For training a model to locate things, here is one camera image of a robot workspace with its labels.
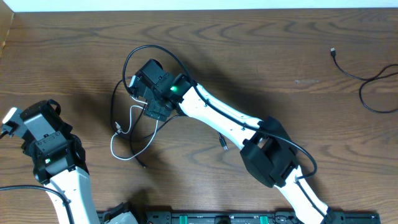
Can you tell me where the white USB cable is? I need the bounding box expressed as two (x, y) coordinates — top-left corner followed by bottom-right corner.
(110, 95), (159, 162)

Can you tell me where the black USB cable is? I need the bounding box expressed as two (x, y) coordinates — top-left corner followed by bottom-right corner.
(110, 76), (229, 169)

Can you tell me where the thin black cable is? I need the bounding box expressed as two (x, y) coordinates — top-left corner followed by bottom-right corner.
(330, 47), (398, 114)

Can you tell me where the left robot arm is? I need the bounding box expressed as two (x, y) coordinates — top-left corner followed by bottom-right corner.
(20, 100), (100, 223)

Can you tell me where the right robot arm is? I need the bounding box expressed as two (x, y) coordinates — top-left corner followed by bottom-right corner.
(125, 59), (336, 223)

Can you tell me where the left camera black cable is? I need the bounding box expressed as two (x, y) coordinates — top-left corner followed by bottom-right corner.
(0, 130), (75, 224)

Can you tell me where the camera black cable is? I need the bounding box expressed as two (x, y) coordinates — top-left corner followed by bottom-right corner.
(0, 130), (75, 224)
(122, 44), (330, 218)

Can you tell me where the right camera black cable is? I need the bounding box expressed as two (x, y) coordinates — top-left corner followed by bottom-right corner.
(122, 44), (330, 218)

